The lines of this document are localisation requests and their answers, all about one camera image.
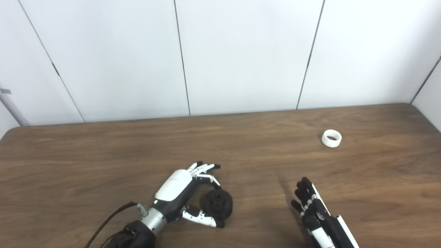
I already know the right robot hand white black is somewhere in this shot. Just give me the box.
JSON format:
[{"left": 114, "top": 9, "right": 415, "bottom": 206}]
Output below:
[{"left": 291, "top": 177, "right": 359, "bottom": 248}]

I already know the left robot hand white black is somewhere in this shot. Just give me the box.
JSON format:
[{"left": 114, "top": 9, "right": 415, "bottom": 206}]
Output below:
[{"left": 154, "top": 161, "right": 225, "bottom": 228}]

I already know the round black plastic part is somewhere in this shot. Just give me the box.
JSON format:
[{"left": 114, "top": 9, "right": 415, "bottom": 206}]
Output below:
[{"left": 200, "top": 189, "right": 233, "bottom": 221}]

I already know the white toothed ring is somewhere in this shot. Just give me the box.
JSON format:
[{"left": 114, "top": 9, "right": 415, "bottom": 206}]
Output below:
[{"left": 321, "top": 130, "right": 342, "bottom": 148}]

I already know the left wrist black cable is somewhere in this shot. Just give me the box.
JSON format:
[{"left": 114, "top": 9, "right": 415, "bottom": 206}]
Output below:
[{"left": 84, "top": 201, "right": 148, "bottom": 248}]

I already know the white wall corner trim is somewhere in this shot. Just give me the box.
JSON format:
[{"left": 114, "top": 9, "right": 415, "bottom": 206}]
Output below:
[{"left": 0, "top": 84, "right": 30, "bottom": 127}]

